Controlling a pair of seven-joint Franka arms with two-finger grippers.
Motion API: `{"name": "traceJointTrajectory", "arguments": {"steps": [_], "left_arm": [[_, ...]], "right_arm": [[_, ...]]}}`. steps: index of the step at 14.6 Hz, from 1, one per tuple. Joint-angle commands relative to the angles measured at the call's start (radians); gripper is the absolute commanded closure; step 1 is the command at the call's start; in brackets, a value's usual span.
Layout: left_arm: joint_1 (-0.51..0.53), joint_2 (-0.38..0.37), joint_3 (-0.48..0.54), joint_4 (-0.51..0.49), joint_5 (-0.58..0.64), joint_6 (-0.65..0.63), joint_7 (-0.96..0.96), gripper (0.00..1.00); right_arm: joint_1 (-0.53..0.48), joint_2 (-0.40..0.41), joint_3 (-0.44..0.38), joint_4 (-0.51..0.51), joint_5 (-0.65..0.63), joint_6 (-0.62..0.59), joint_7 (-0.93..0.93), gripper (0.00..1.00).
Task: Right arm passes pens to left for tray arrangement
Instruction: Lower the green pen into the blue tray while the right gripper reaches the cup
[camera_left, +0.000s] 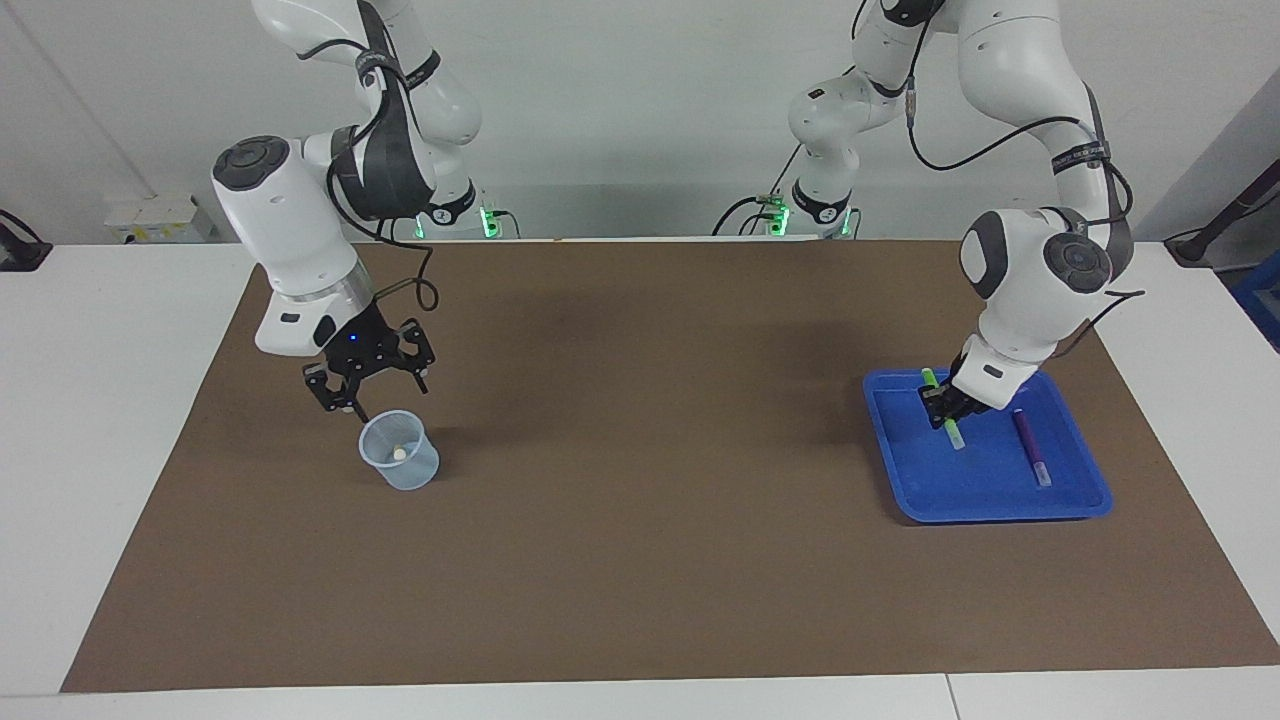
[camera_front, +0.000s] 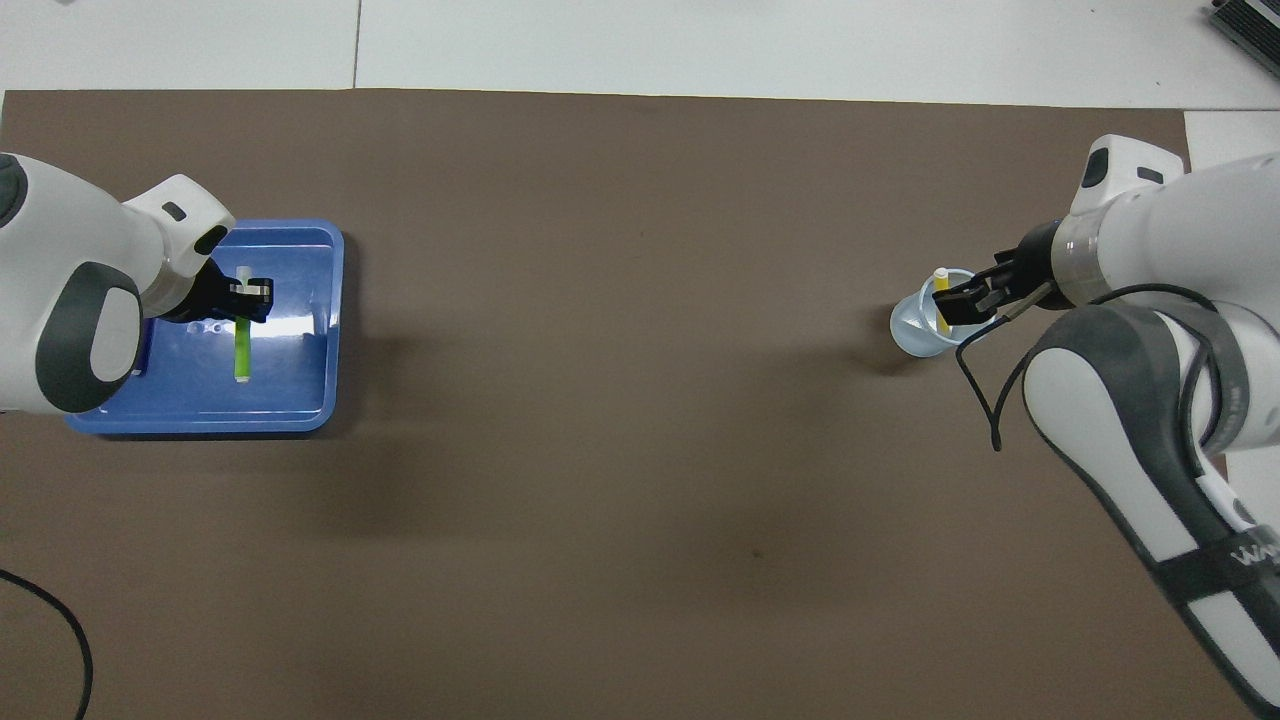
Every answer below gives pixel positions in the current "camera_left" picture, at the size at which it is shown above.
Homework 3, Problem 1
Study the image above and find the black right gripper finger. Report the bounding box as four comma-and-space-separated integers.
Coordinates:
304, 365, 369, 425
397, 318, 437, 395

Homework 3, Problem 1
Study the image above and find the green pen white cap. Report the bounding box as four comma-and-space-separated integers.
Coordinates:
921, 368, 967, 451

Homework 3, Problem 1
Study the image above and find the purple pen white cap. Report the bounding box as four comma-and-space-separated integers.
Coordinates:
1012, 407, 1054, 489

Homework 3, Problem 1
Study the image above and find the blue plastic tray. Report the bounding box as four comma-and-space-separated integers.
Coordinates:
862, 366, 1114, 525

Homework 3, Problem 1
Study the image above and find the translucent plastic cup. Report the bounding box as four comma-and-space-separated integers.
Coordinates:
358, 409, 441, 492

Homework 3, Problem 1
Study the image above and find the white power strip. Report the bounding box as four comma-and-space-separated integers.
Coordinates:
105, 195, 226, 245

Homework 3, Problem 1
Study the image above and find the brown table mat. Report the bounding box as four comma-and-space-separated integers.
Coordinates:
60, 237, 1280, 694

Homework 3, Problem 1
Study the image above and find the blue storage box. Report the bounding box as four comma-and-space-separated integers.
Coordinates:
1228, 250, 1280, 353

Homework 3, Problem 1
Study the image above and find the black table clamp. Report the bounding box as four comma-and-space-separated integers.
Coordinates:
0, 208, 53, 273

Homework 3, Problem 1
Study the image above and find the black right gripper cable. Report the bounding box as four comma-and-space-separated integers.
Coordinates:
300, 40, 441, 311

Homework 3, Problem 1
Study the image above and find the black right base cable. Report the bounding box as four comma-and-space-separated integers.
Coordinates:
375, 195, 419, 242

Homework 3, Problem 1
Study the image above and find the black base cable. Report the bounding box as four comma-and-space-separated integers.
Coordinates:
375, 195, 419, 242
712, 140, 806, 238

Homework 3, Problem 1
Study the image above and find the black camera stand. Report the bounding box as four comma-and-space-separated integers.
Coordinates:
1165, 158, 1280, 268

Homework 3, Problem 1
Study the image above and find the black left base cable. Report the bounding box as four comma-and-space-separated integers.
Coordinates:
712, 140, 806, 238

